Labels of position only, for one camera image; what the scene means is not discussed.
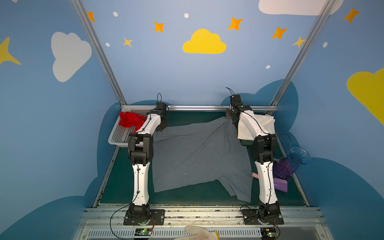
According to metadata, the grey t shirt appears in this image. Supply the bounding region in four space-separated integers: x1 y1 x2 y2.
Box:
151 117 253 203

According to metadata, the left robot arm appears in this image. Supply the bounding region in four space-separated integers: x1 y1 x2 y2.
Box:
124 102 168 225

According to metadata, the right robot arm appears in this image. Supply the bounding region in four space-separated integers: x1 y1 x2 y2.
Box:
228 93 284 225

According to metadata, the folded white t shirt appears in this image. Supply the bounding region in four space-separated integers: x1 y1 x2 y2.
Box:
255 115 276 134

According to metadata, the folded dark green shirt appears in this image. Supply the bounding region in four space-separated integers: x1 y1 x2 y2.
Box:
241 140 253 146

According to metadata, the red t shirt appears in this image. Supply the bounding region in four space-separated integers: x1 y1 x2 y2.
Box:
119 112 147 133

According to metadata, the white plastic laundry basket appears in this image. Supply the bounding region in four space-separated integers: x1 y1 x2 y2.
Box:
108 105 156 148

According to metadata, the left circuit board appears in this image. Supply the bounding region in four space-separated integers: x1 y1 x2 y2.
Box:
134 229 152 238

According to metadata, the circuit board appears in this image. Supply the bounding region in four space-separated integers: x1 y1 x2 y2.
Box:
134 229 152 238
261 228 279 240

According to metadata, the right circuit board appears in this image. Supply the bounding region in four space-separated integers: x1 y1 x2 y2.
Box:
261 228 279 240

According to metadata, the white work glove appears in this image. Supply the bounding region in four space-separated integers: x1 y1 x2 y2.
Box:
175 226 220 240

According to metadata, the horizontal aluminium frame bar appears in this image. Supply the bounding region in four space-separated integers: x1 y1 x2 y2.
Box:
121 105 278 112

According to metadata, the right aluminium frame post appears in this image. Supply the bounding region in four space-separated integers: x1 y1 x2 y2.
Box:
270 0 337 108

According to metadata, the aluminium frame post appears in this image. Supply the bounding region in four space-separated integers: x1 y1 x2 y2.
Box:
71 0 127 105
270 0 337 108

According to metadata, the purple scoop pink handle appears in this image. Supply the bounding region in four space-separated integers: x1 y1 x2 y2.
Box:
251 172 288 193

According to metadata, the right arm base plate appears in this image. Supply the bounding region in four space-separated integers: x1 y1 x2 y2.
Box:
240 208 285 225

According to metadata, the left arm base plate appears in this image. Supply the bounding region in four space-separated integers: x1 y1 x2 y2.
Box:
123 209 166 226

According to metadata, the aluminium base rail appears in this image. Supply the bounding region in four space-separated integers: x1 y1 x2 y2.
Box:
74 205 333 240

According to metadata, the left aluminium frame post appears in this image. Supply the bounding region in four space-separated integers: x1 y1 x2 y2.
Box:
71 0 127 105

